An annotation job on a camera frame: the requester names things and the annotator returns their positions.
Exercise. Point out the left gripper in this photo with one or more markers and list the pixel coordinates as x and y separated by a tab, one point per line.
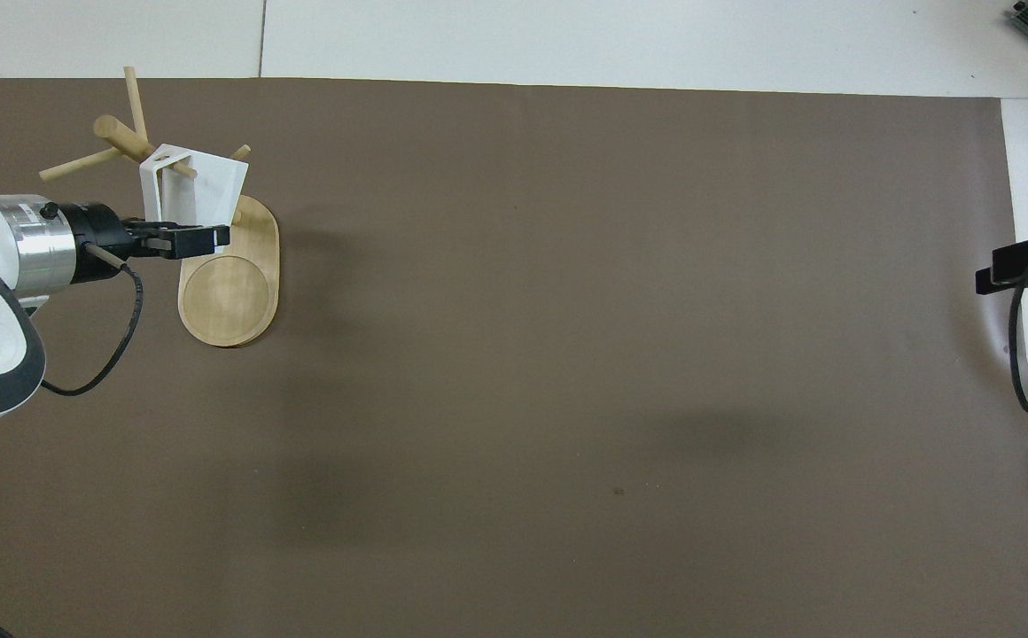
93	229

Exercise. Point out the white cup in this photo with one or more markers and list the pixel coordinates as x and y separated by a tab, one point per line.
213	186

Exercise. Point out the wooden cup rack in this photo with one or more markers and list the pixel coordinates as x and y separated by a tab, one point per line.
230	292

